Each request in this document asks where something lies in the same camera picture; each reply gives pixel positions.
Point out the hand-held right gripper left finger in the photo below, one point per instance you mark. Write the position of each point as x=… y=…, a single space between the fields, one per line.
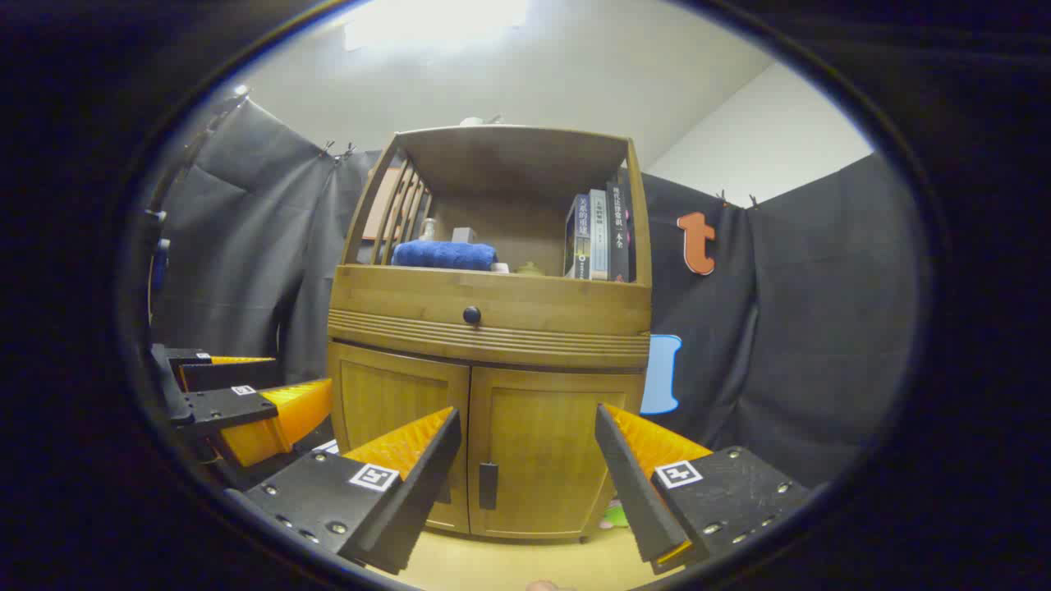
x=419 y=492

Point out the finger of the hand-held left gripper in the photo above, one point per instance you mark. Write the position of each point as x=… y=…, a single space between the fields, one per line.
x=238 y=376
x=222 y=406

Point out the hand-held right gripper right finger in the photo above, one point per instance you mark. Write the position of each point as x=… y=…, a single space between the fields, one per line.
x=632 y=492

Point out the wooden shoe cabinet door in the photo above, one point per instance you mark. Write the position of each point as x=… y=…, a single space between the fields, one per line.
x=386 y=402
x=542 y=443

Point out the wooden double-door shoe cabinet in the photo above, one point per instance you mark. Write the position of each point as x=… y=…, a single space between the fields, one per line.
x=493 y=156

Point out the green and pink toy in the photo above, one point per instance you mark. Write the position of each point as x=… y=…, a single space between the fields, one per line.
x=613 y=517

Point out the black round drawer knob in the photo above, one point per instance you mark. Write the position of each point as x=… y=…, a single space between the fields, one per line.
x=471 y=315

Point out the wooden ribbed drawer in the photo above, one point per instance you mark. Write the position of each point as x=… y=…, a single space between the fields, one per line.
x=558 y=308

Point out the blue folded towel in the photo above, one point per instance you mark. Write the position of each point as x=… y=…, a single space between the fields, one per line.
x=443 y=254

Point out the small clear bottle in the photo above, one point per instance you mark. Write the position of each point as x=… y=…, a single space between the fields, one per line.
x=428 y=230

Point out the small yellowish ornament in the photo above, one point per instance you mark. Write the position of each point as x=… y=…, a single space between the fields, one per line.
x=530 y=268

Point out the black backdrop cloth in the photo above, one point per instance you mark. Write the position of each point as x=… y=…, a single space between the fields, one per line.
x=821 y=328

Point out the grey spine book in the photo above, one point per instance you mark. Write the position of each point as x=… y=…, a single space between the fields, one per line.
x=598 y=238

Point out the black spine book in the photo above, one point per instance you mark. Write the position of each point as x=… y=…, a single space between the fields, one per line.
x=618 y=234

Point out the small grey box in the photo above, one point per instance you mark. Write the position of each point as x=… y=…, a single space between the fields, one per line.
x=464 y=235

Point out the small white object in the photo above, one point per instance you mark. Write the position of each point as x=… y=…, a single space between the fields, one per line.
x=480 y=121

